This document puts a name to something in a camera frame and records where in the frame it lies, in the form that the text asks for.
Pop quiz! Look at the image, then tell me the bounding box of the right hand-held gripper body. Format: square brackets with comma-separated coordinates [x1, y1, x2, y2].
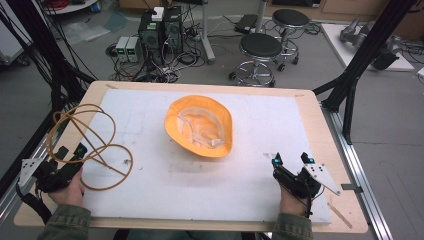
[272, 162, 342, 200]

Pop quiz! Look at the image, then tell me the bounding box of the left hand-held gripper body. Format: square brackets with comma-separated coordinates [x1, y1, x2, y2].
[18, 157, 85, 194]

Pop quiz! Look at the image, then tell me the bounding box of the orange bucket hat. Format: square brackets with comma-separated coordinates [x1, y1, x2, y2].
[163, 94, 234, 159]

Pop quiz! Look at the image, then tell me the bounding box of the person's left hand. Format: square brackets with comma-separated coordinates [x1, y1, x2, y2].
[47, 167, 86, 208]

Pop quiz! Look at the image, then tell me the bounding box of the person's right hand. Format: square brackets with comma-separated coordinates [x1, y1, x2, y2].
[278, 184, 310, 218]

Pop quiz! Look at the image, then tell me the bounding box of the light wooden table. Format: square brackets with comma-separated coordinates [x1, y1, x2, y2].
[13, 80, 369, 235]

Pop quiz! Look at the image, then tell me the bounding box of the thin wooden stick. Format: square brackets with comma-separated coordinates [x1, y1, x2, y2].
[326, 201, 354, 230]

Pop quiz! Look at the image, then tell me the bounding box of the white foam mat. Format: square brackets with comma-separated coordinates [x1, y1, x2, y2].
[81, 88, 333, 225]

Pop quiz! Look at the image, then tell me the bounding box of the grey bench power supply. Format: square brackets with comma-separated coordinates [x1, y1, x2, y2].
[126, 36, 143, 63]
[115, 36, 131, 63]

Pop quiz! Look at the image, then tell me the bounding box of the black round stool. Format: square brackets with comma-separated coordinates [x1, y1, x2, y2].
[228, 32, 284, 89]
[271, 8, 311, 73]

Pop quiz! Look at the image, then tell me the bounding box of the white floor board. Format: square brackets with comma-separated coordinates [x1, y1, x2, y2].
[320, 22, 416, 73]

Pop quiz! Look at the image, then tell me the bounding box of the black computer tower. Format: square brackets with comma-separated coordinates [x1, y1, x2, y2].
[137, 9, 165, 65]
[162, 5, 185, 57]

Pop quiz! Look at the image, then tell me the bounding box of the flat black device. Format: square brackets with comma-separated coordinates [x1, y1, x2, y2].
[233, 13, 259, 35]

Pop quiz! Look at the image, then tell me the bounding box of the white round table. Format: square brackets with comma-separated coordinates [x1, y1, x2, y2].
[42, 0, 102, 16]

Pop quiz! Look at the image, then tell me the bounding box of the white box with black plug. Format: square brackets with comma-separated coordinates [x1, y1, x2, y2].
[146, 6, 166, 23]

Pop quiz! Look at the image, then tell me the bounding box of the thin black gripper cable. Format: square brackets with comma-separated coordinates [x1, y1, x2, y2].
[305, 185, 326, 219]

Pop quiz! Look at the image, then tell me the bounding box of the tan looped rubber cord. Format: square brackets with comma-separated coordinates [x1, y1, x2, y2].
[45, 103, 135, 192]

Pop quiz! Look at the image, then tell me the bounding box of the black sleeved gripper cable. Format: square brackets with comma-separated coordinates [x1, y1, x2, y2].
[15, 180, 53, 225]

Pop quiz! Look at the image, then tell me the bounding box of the grey metal bracket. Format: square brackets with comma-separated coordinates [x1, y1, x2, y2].
[340, 182, 364, 195]

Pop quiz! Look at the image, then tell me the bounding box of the aluminium rail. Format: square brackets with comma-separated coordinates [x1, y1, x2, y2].
[0, 131, 52, 223]
[321, 102, 395, 240]

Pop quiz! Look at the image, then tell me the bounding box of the tangle of floor cables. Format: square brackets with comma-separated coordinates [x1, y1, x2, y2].
[105, 19, 208, 84]

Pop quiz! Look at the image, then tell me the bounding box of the grey metal post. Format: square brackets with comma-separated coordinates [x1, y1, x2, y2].
[199, 0, 217, 65]
[254, 0, 270, 35]

